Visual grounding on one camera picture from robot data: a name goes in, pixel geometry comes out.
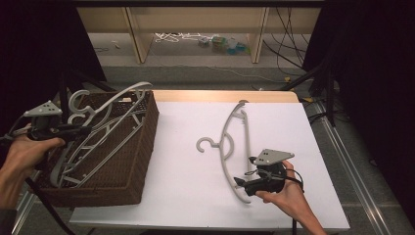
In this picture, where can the small grey toy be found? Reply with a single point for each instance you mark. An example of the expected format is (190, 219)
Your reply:
(204, 41)

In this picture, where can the person's right hand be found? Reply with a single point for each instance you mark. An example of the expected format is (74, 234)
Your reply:
(292, 196)

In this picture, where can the white table sheet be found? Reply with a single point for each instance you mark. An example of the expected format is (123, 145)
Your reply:
(182, 163)

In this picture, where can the metal floor rail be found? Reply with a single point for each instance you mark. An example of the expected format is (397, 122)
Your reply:
(352, 173)
(23, 215)

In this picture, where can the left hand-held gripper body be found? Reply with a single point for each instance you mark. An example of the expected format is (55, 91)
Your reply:
(44, 109)

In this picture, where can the blue plastic toy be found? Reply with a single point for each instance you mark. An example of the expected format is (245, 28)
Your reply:
(236, 48)

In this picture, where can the person's left hand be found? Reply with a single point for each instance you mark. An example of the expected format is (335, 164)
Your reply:
(26, 155)

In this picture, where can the brown wicker basket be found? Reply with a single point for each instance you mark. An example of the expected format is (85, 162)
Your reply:
(130, 156)

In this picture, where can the small white floor scrap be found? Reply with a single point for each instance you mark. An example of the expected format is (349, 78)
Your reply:
(115, 44)

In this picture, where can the green plastic toy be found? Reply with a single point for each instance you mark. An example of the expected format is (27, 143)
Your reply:
(219, 44)

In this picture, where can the black curtain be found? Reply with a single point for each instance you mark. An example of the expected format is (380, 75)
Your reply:
(375, 81)
(32, 49)

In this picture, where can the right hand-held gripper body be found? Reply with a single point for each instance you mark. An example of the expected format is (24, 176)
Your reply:
(272, 157)

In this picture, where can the light wooden shelf unit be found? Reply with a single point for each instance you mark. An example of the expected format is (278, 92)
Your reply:
(195, 19)

